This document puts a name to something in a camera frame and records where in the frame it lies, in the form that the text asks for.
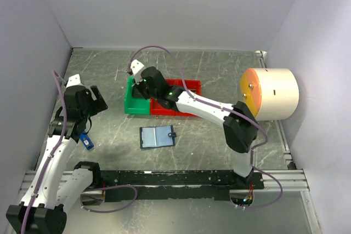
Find blue leather card holder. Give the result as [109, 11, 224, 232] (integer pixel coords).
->
[139, 125, 177, 150]

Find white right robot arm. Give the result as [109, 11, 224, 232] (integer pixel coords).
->
[129, 63, 258, 189]

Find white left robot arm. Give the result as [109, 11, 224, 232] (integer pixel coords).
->
[6, 74, 107, 233]

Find black credit card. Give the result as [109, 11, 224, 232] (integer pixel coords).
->
[132, 87, 144, 99]

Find red plastic bin middle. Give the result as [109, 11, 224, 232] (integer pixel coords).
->
[150, 78, 180, 116]

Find red plastic bin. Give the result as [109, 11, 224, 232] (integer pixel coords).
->
[175, 79, 201, 117]
[150, 78, 180, 116]

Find green plastic bin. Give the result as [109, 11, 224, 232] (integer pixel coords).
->
[124, 77, 150, 115]

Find red plastic bin right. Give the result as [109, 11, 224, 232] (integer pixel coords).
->
[175, 79, 201, 117]

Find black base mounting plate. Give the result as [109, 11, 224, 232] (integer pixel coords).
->
[84, 170, 264, 202]

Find cream cylinder orange yellow face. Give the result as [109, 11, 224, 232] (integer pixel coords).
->
[240, 68, 299, 121]

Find blue black handled tool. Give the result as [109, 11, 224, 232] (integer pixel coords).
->
[80, 131, 94, 151]

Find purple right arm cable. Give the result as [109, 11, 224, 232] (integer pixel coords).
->
[127, 45, 284, 210]

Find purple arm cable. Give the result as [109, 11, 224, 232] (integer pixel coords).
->
[127, 45, 284, 210]
[20, 70, 138, 234]

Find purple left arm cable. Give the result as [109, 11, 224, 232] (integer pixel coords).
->
[20, 70, 138, 234]

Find aluminium rail frame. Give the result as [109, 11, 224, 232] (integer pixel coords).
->
[6, 57, 309, 233]

